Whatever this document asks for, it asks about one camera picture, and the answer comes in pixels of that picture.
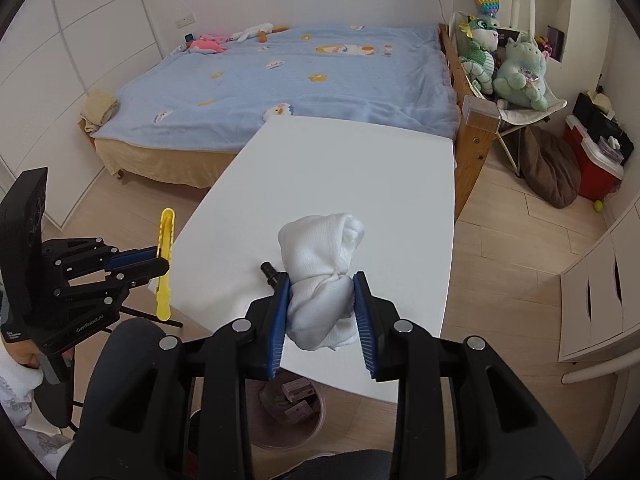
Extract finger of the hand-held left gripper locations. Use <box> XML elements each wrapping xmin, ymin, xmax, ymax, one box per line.
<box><xmin>52</xmin><ymin>258</ymin><xmax>171</xmax><ymax>311</ymax></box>
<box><xmin>41</xmin><ymin>236</ymin><xmax>162</xmax><ymax>273</ymax></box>

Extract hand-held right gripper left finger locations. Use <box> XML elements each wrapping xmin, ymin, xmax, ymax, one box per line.
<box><xmin>56</xmin><ymin>271</ymin><xmax>292</xmax><ymax>480</ymax></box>

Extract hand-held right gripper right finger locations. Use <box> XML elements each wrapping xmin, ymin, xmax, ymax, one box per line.
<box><xmin>352</xmin><ymin>271</ymin><xmax>586</xmax><ymax>480</ymax></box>

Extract yellow plastic clip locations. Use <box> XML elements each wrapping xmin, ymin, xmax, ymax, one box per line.
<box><xmin>156</xmin><ymin>208</ymin><xmax>176</xmax><ymax>322</ymax></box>

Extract white medicine box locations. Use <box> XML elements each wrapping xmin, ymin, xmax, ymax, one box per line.
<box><xmin>280</xmin><ymin>379</ymin><xmax>315</xmax><ymax>401</ymax></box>
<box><xmin>282</xmin><ymin>400</ymin><xmax>313</xmax><ymax>423</ymax></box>

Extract white sock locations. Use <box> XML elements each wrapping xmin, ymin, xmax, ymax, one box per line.
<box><xmin>277</xmin><ymin>212</ymin><xmax>367</xmax><ymax>352</ymax></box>

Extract pink waste bin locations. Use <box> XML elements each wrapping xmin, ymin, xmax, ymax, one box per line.
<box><xmin>245</xmin><ymin>379</ymin><xmax>328</xmax><ymax>448</ymax></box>

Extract person's left forearm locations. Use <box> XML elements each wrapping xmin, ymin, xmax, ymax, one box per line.
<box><xmin>0</xmin><ymin>347</ymin><xmax>73</xmax><ymax>478</ymax></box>

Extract person's left hand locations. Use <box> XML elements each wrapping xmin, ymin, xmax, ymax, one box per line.
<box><xmin>7</xmin><ymin>342</ymin><xmax>41</xmax><ymax>371</ymax></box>

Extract black metal stand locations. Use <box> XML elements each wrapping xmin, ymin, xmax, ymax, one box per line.
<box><xmin>107</xmin><ymin>304</ymin><xmax>184</xmax><ymax>329</ymax></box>

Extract yellow bed skirt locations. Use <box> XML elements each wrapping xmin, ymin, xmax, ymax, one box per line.
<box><xmin>95</xmin><ymin>137</ymin><xmax>241</xmax><ymax>191</ymax></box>

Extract beige folded blanket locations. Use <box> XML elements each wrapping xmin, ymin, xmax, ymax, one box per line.
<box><xmin>82</xmin><ymin>90</ymin><xmax>120</xmax><ymax>133</ymax></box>

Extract person's right leg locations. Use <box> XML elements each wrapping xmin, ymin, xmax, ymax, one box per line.
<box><xmin>287</xmin><ymin>449</ymin><xmax>393</xmax><ymax>480</ymax></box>

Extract white wardrobe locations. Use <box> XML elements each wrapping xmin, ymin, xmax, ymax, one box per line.
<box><xmin>0</xmin><ymin>0</ymin><xmax>166</xmax><ymax>231</ymax></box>

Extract pink fish plush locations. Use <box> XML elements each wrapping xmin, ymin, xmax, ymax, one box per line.
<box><xmin>186</xmin><ymin>34</ymin><xmax>230</xmax><ymax>55</ymax></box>

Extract bed with blue sheet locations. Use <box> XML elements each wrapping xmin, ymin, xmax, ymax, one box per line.
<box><xmin>92</xmin><ymin>24</ymin><xmax>460</xmax><ymax>153</ymax></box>

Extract white desk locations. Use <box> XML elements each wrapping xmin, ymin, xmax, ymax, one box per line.
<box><xmin>562</xmin><ymin>347</ymin><xmax>640</xmax><ymax>441</ymax></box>

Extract clear corner guard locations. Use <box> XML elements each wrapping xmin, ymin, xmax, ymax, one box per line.
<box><xmin>461</xmin><ymin>94</ymin><xmax>502</xmax><ymax>133</ymax></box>

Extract brown beanbag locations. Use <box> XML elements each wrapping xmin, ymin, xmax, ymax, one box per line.
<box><xmin>520</xmin><ymin>125</ymin><xmax>582</xmax><ymax>209</ymax></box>

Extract white drawer unit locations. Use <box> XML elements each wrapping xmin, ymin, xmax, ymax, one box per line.
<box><xmin>559</xmin><ymin>200</ymin><xmax>640</xmax><ymax>363</ymax></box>

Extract white goose plush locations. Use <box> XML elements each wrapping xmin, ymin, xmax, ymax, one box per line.
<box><xmin>230</xmin><ymin>22</ymin><xmax>291</xmax><ymax>43</ymax></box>

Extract white folding chair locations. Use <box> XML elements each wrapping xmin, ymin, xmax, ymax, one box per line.
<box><xmin>492</xmin><ymin>87</ymin><xmax>568</xmax><ymax>177</ymax></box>

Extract red cooler box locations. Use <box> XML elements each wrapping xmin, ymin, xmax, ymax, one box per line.
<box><xmin>562</xmin><ymin>114</ymin><xmax>625</xmax><ymax>201</ymax></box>

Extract teal dinosaur plush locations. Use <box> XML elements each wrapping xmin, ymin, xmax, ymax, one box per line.
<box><xmin>492</xmin><ymin>35</ymin><xmax>548</xmax><ymax>111</ymax></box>

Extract green dragon plush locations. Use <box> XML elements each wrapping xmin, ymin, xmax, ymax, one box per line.
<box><xmin>459</xmin><ymin>14</ymin><xmax>501</xmax><ymax>95</ymax></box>

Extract black bags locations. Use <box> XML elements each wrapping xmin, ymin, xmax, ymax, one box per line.
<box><xmin>572</xmin><ymin>92</ymin><xmax>635</xmax><ymax>163</ymax></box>

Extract black paper bag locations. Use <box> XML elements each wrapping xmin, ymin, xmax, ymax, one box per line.
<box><xmin>495</xmin><ymin>29</ymin><xmax>522</xmax><ymax>52</ymax></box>

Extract dark purple book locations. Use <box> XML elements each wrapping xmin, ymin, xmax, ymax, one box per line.
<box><xmin>546</xmin><ymin>25</ymin><xmax>566</xmax><ymax>63</ymax></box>

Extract wooden bed frame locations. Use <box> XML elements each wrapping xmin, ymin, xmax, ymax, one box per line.
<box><xmin>437</xmin><ymin>22</ymin><xmax>501</xmax><ymax>221</ymax></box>

